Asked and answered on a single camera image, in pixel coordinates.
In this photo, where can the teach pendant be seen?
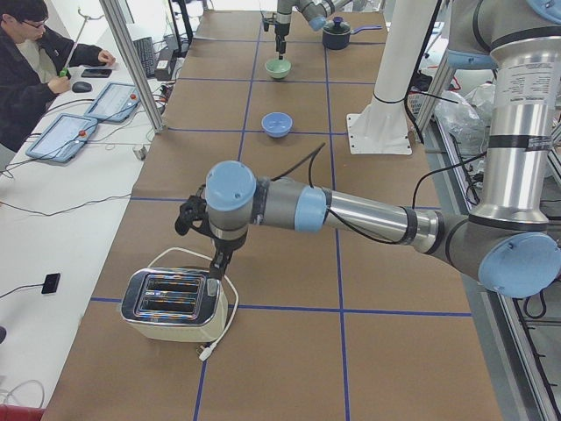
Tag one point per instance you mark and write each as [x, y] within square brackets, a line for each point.
[62, 139]
[114, 104]

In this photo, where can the green bowl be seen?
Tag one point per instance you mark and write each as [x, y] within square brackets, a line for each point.
[277, 68]

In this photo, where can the upper teach pendant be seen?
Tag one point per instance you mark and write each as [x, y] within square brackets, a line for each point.
[114, 104]

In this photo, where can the cream toaster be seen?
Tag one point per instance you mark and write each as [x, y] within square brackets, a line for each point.
[175, 304]

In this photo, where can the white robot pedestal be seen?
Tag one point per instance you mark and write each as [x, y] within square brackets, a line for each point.
[382, 126]

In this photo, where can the black smartphone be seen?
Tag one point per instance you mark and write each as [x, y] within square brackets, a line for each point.
[96, 73]

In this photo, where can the seated person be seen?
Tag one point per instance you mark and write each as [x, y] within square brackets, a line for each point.
[32, 57]

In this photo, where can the blue bowl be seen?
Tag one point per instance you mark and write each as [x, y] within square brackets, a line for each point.
[276, 124]

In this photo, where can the lower teach pendant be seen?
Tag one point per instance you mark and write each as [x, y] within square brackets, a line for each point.
[62, 139]

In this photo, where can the black keyboard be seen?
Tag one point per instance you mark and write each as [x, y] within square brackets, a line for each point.
[145, 53]

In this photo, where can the aluminium frame post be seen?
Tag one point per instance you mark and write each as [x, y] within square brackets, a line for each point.
[119, 30]

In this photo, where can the black computer mouse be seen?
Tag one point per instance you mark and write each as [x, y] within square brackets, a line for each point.
[82, 87]

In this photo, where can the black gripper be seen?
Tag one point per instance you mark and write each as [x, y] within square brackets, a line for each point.
[280, 29]
[223, 248]

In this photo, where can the small black device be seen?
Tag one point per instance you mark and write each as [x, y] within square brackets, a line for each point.
[50, 284]

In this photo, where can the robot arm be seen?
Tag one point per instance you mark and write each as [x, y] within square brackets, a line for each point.
[503, 242]
[314, 12]

